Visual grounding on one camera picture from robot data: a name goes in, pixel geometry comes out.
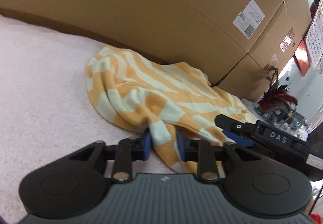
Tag grey metal machine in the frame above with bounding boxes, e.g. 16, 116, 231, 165
271, 106, 290, 123

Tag white side table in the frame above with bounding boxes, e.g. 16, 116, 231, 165
241, 98, 268, 116

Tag orange white striped garment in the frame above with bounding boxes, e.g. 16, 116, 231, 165
86, 46, 258, 174

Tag red-leaved plant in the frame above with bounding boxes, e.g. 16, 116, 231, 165
259, 69, 298, 113

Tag red wall poster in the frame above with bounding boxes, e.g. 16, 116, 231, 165
294, 38, 313, 76

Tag wall calendar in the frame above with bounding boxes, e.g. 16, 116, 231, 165
304, 0, 323, 74

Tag cardboard box with tape patch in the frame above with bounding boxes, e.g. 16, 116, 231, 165
216, 0, 315, 103

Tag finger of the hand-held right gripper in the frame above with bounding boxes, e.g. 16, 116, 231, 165
215, 113, 254, 139
222, 130, 253, 148

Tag large labelled cardboard box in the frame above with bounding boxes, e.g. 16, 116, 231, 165
0, 0, 299, 87

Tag white shipping label with text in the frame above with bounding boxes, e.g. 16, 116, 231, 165
242, 0, 265, 25

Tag white shipping label with codes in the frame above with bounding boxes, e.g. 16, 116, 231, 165
233, 12, 256, 39

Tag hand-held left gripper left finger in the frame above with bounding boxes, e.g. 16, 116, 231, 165
63, 130, 152, 183

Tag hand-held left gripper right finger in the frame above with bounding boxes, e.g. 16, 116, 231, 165
177, 130, 255, 183

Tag pink fleece blanket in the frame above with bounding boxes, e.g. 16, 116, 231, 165
0, 14, 228, 224

